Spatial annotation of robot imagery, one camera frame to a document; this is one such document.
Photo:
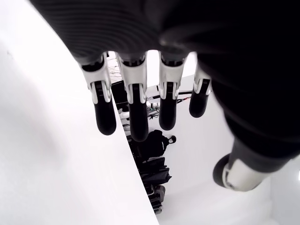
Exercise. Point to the black folded bag pile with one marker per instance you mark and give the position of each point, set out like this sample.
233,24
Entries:
154,173

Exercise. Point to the black equipment case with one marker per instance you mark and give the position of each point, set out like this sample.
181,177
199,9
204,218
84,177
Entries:
119,93

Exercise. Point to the black backpack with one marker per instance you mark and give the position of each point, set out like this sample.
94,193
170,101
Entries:
150,146

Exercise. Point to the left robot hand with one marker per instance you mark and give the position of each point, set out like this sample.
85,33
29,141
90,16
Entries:
187,23

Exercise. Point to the grey black shoes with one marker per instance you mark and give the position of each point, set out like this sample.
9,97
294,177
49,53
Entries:
159,192

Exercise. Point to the white humanoid robot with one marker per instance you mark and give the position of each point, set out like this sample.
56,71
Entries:
124,114

